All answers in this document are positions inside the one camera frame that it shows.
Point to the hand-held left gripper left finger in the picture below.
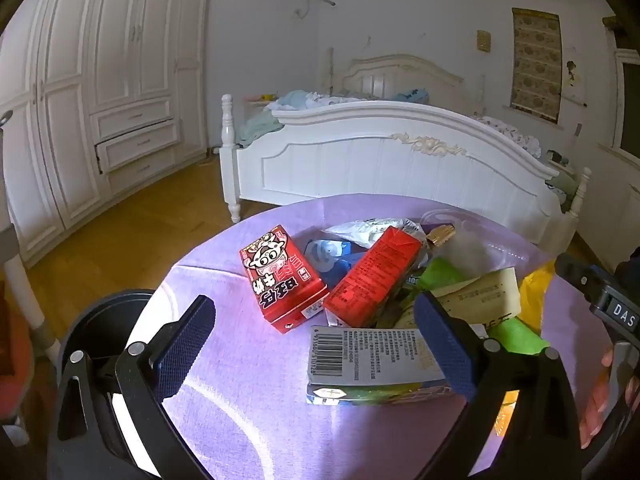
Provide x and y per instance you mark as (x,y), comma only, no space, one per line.
(182,345)

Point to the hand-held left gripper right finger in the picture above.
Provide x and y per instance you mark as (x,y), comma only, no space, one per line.
(442,345)

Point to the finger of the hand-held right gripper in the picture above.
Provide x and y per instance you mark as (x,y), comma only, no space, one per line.
(575,272)

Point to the red cartoon cow milk carton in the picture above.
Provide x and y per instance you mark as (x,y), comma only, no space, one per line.
(280,280)

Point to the person's right hand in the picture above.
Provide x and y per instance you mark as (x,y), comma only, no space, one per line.
(595,400)

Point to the yellow plastic bag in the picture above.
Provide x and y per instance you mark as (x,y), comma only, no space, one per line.
(537,295)

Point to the beige packet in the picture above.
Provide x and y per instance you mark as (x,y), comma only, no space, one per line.
(480,295)

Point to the purple tablecloth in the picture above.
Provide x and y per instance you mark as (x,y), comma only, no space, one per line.
(240,385)

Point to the white barcode box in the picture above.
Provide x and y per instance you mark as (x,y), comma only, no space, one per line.
(370,355)

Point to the grey fluffy ball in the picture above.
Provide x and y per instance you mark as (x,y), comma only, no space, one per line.
(467,255)

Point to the plain red drink carton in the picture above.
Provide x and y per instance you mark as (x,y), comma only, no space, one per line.
(372,275)

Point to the gold foil wrapper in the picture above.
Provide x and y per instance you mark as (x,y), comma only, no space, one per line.
(440,234)

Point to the white crumpled wrapper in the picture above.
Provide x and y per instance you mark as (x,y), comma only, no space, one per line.
(365,232)

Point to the blue packet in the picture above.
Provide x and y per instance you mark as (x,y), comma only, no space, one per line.
(330,255)

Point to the floral quilt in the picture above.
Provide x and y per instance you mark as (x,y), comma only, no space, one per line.
(505,130)

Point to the orange red seat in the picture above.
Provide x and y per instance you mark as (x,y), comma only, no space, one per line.
(12,330)

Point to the white framed window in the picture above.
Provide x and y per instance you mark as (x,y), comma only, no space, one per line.
(625,105)

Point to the patterned window blind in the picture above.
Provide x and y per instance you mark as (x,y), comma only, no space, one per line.
(536,65)

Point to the pale green cloth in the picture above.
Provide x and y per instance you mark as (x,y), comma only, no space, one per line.
(255,127)

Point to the light blue cloth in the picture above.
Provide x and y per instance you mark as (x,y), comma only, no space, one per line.
(415,95)

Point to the blue white clothes pile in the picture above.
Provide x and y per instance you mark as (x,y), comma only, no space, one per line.
(300,100)

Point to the white wardrobe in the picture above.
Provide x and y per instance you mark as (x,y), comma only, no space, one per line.
(125,60)

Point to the yellow wall switch plate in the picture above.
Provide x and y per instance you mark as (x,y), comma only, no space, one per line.
(483,41)

